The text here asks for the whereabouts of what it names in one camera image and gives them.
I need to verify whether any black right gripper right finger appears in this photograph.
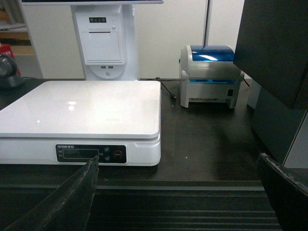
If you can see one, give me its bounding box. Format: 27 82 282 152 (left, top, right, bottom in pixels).
257 153 308 231

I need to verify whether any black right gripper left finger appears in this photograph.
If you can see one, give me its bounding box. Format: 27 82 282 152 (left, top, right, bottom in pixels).
5 156 99 231

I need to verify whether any black checkout counter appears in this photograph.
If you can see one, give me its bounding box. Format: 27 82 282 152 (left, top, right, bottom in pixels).
0 77 308 231

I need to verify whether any white checkout scale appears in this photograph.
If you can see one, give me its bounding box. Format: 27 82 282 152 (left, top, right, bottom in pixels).
0 81 161 166

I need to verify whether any black barcode scanner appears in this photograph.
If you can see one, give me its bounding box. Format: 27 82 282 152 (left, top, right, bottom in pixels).
0 53 26 90

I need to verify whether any grey blue label printer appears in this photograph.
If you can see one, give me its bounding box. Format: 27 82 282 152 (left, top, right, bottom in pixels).
179 45 244 109

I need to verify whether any white POS terminal stand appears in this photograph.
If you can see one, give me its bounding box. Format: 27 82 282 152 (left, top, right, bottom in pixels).
21 0 163 81

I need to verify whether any black usb cable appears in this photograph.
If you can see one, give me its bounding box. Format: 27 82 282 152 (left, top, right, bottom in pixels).
155 77 181 100

